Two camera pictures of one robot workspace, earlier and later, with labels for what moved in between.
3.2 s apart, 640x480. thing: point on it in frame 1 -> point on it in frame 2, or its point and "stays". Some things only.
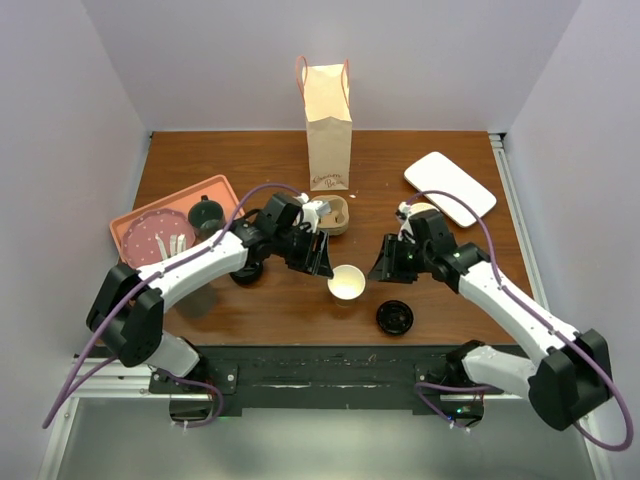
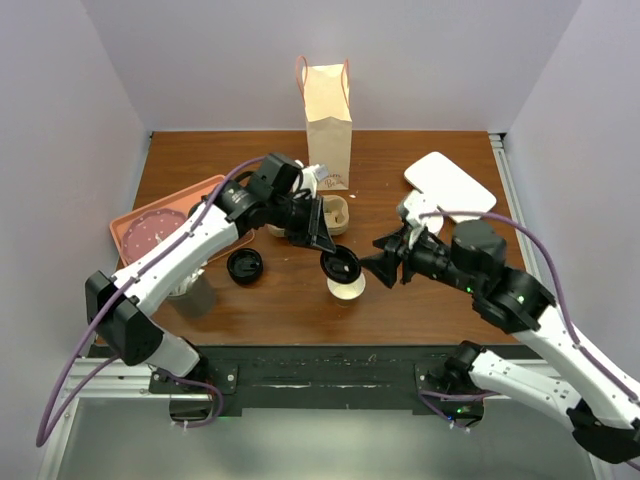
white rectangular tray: [437, 172] stays
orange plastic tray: [215, 188] stays
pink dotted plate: [140, 246] stays
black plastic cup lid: [394, 317] -> [341, 266]
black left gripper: [309, 263] -> [315, 230]
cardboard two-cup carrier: [334, 223] stays
